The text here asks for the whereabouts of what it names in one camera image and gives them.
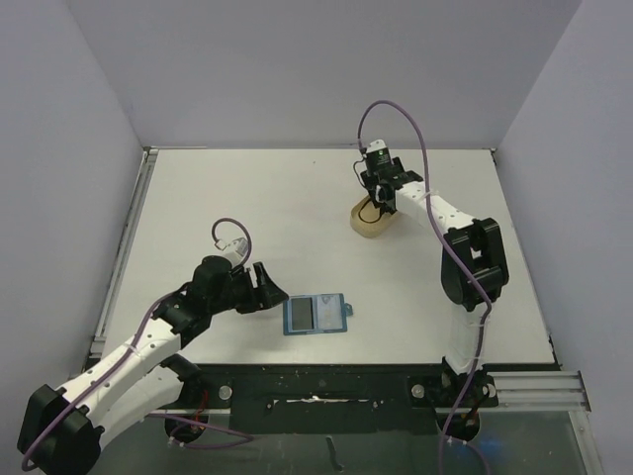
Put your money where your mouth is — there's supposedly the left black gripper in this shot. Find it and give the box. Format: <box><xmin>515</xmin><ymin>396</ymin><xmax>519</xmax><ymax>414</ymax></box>
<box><xmin>209</xmin><ymin>261</ymin><xmax>287</xmax><ymax>314</ymax></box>

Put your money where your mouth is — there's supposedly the blue card holder wallet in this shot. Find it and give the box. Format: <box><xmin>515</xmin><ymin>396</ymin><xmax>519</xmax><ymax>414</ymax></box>
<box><xmin>283</xmin><ymin>293</ymin><xmax>354</xmax><ymax>335</ymax></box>

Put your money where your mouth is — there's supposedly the white credit card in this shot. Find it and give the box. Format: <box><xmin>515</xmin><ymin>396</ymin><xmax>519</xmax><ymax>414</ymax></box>
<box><xmin>316</xmin><ymin>294</ymin><xmax>343</xmax><ymax>331</ymax></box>

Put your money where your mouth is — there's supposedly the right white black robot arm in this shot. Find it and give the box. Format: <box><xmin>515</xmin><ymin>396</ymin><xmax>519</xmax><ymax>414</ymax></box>
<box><xmin>352</xmin><ymin>140</ymin><xmax>509</xmax><ymax>405</ymax></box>

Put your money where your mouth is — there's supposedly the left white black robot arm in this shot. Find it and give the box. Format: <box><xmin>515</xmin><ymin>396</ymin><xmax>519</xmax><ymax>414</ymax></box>
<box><xmin>17</xmin><ymin>256</ymin><xmax>289</xmax><ymax>474</ymax></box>

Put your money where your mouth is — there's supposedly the tan oval wooden tray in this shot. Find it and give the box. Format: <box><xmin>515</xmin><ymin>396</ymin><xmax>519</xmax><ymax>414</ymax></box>
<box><xmin>349</xmin><ymin>197</ymin><xmax>398</xmax><ymax>238</ymax></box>

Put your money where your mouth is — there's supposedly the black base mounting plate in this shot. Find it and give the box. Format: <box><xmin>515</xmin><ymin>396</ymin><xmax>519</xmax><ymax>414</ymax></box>
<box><xmin>167</xmin><ymin>364</ymin><xmax>498</xmax><ymax>435</ymax></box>

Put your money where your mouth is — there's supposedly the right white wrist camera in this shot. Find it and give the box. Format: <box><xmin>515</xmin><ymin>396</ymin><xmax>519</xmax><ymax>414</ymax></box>
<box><xmin>360</xmin><ymin>140</ymin><xmax>387</xmax><ymax>155</ymax></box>

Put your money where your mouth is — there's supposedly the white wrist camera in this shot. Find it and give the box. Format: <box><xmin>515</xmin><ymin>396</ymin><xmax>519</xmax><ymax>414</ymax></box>
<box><xmin>360</xmin><ymin>140</ymin><xmax>387</xmax><ymax>155</ymax></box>
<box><xmin>214</xmin><ymin>237</ymin><xmax>250</xmax><ymax>267</ymax></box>

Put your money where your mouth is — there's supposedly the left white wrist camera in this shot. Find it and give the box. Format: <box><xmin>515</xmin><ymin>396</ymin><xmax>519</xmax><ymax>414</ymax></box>
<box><xmin>214</xmin><ymin>237</ymin><xmax>250</xmax><ymax>267</ymax></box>

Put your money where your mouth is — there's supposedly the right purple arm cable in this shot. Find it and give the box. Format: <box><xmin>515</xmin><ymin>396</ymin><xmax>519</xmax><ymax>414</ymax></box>
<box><xmin>356</xmin><ymin>100</ymin><xmax>494</xmax><ymax>377</ymax></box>

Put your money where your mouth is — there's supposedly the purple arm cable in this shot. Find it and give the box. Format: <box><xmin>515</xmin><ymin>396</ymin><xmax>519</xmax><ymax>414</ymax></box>
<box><xmin>356</xmin><ymin>100</ymin><xmax>494</xmax><ymax>377</ymax></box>
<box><xmin>20</xmin><ymin>219</ymin><xmax>253</xmax><ymax>471</ymax></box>

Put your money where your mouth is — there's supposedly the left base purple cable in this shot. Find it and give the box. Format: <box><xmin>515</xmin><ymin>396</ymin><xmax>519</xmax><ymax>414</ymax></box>
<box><xmin>147</xmin><ymin>413</ymin><xmax>273</xmax><ymax>450</ymax></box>

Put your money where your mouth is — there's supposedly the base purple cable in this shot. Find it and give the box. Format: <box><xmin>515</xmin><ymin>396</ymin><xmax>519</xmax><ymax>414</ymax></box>
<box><xmin>147</xmin><ymin>413</ymin><xmax>273</xmax><ymax>450</ymax></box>
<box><xmin>437</xmin><ymin>375</ymin><xmax>496</xmax><ymax>475</ymax></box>

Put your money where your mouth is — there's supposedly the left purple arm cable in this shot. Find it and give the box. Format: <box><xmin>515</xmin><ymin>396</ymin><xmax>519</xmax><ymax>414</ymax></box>
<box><xmin>20</xmin><ymin>219</ymin><xmax>253</xmax><ymax>471</ymax></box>

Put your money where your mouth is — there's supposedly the left aluminium rail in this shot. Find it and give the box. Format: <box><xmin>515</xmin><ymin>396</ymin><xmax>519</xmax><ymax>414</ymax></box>
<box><xmin>88</xmin><ymin>147</ymin><xmax>158</xmax><ymax>359</ymax></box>

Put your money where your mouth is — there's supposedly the aluminium rail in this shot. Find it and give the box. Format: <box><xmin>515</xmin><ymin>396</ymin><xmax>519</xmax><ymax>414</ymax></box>
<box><xmin>492</xmin><ymin>371</ymin><xmax>591</xmax><ymax>413</ymax></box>
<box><xmin>88</xmin><ymin>147</ymin><xmax>158</xmax><ymax>359</ymax></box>

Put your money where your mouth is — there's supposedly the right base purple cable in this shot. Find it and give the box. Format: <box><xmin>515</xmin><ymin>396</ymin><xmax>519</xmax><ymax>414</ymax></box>
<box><xmin>437</xmin><ymin>375</ymin><xmax>496</xmax><ymax>475</ymax></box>

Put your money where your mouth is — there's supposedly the right aluminium rail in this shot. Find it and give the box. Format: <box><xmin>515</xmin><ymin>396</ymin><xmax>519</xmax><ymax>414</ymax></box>
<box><xmin>492</xmin><ymin>371</ymin><xmax>591</xmax><ymax>413</ymax></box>

